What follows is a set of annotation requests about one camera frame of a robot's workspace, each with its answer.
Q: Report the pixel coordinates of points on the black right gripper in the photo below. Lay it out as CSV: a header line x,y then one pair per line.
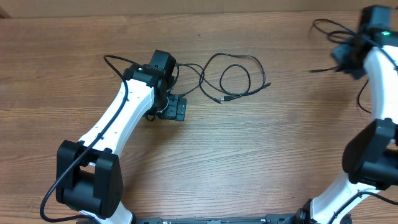
x,y
339,55

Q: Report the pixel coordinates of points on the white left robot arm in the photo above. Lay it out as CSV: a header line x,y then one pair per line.
x,y
89,178

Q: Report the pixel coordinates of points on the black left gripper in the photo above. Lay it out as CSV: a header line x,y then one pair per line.
x,y
174,111

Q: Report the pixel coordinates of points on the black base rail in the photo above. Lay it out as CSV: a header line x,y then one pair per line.
x,y
214,220

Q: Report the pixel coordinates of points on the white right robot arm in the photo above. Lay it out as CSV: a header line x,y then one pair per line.
x,y
368,165

